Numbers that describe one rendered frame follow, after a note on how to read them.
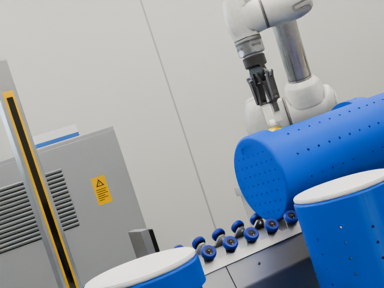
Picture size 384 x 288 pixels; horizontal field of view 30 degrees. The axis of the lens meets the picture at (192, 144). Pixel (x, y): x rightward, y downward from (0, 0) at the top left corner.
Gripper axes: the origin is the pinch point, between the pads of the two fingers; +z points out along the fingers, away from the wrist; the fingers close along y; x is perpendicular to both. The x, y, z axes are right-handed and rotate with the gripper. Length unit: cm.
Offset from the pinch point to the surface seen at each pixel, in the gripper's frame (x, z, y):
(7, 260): -66, 28, -161
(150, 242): -59, 23, 10
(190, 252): -64, 24, 45
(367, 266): -20, 45, 49
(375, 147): 20.5, 20.8, 19.3
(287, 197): -15.9, 25.1, 17.3
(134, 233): -61, 20, 5
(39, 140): -29, -24, -171
